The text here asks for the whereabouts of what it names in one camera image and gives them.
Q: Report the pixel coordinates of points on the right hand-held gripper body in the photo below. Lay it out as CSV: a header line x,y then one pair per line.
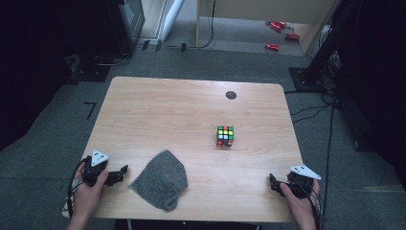
x,y
301,185

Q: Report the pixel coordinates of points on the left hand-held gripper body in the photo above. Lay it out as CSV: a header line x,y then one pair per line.
x,y
95,171

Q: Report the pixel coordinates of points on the grey cloth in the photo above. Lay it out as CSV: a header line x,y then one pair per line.
x,y
161,182

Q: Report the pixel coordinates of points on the multicoloured puzzle cube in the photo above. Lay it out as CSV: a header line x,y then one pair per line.
x,y
225,135

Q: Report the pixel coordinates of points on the person's right hand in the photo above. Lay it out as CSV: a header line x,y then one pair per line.
x,y
303,209

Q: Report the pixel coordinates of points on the person's left hand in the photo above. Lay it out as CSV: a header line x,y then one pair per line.
x,y
86,199

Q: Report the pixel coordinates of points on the dark round table grommet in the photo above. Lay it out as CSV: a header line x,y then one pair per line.
x,y
231,95

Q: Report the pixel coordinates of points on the black metal stand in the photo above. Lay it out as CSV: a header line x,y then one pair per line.
x,y
314,70

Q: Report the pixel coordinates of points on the red can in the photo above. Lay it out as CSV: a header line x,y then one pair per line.
x,y
282,24
275,27
292,36
272,47

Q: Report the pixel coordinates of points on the black cabinet with monitor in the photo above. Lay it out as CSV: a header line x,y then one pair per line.
x,y
124,25

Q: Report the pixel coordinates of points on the white door panel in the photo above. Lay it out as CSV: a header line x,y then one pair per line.
x,y
169,17

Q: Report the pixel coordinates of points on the black floor base plate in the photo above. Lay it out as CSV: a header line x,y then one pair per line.
x,y
91,72

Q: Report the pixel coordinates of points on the light wooden desk frame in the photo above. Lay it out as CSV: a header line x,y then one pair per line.
x,y
255,8

